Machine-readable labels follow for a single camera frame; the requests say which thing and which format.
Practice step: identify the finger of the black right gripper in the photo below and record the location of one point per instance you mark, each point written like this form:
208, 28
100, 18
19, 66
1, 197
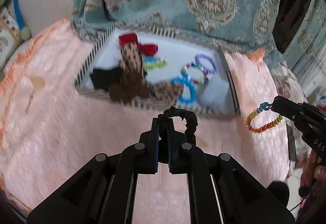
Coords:
288, 108

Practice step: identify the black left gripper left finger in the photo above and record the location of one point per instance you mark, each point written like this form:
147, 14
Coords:
103, 190

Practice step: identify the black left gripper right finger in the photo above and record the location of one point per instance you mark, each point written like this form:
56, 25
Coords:
220, 189

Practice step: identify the light blue knit headband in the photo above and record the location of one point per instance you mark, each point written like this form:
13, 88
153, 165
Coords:
215, 94

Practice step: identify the black small scrunchie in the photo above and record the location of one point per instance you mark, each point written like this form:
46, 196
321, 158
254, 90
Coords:
188, 116

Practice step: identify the brown leopard ribbon scrunchie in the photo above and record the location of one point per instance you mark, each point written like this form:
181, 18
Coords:
132, 83

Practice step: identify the black knit headband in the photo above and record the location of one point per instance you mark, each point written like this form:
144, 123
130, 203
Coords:
103, 79

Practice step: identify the striped chevron tray box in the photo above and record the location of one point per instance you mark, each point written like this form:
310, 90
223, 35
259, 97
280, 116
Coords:
176, 50

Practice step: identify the red satin bow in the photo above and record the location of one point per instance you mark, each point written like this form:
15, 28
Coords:
132, 38

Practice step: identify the right hand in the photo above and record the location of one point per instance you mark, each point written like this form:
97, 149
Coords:
320, 173

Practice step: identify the pink quilted bedspread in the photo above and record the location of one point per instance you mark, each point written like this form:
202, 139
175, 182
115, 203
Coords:
49, 131

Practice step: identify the floral embroidered pillow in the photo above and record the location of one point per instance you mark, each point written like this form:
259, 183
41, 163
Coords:
9, 36

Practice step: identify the green blue plush toy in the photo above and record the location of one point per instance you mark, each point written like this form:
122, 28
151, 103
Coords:
17, 5

